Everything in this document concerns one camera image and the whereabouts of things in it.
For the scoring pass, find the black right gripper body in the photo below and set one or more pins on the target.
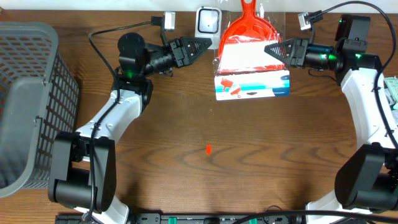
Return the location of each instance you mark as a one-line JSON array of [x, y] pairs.
[[297, 53]]

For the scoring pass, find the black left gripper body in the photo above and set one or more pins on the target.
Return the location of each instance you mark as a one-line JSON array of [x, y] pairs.
[[179, 53]]

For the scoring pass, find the red dustpan brush package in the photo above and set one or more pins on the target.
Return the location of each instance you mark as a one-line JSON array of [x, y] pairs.
[[243, 70]]

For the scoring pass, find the pale green wipes packet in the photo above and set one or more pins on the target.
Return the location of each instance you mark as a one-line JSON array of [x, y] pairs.
[[391, 83]]

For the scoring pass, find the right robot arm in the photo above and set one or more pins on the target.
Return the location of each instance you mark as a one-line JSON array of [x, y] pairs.
[[367, 182]]

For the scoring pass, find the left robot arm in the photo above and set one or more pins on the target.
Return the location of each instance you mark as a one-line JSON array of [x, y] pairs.
[[83, 170]]

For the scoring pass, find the white barcode scanner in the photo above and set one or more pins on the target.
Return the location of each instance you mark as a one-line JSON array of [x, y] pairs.
[[208, 25]]

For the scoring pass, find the small red plastic fragment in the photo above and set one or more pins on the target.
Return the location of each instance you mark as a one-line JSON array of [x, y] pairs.
[[208, 149]]

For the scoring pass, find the grey plastic mesh basket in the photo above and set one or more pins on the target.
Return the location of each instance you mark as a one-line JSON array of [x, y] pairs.
[[39, 99]]

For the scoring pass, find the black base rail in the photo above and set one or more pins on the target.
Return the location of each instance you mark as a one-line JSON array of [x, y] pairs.
[[156, 218]]

